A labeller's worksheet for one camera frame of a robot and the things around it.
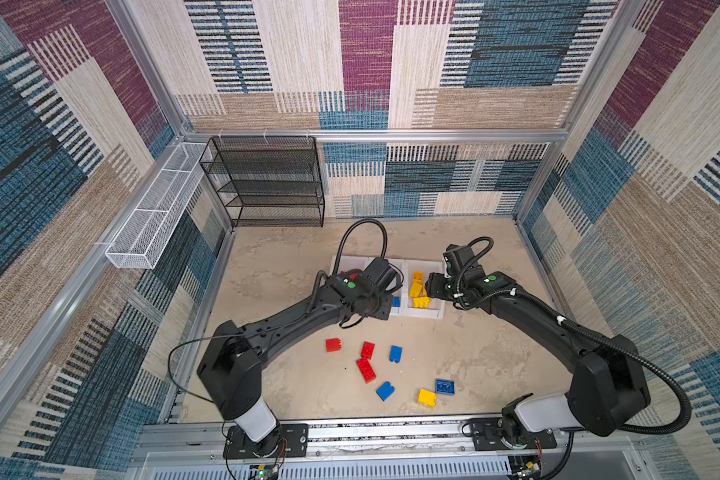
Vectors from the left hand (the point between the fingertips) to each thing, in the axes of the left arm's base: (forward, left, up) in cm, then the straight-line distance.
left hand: (385, 301), depth 82 cm
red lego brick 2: (-8, +5, -13) cm, 16 cm away
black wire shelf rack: (+49, +40, +2) cm, 64 cm away
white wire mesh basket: (+20, +73, +3) cm, 75 cm away
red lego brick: (-6, +15, -14) cm, 21 cm away
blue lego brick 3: (-18, -16, -14) cm, 28 cm away
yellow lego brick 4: (-22, -10, -12) cm, 27 cm away
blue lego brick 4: (-19, 0, -15) cm, 24 cm away
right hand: (+4, -15, -2) cm, 15 cm away
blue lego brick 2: (-9, -3, -14) cm, 17 cm away
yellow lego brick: (+6, -12, -11) cm, 17 cm away
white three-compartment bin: (+7, -9, -12) cm, 17 cm away
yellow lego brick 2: (+14, -12, -10) cm, 22 cm away
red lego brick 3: (-14, +5, -13) cm, 20 cm away
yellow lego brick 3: (+9, -11, -10) cm, 18 cm away
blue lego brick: (+6, -4, -11) cm, 13 cm away
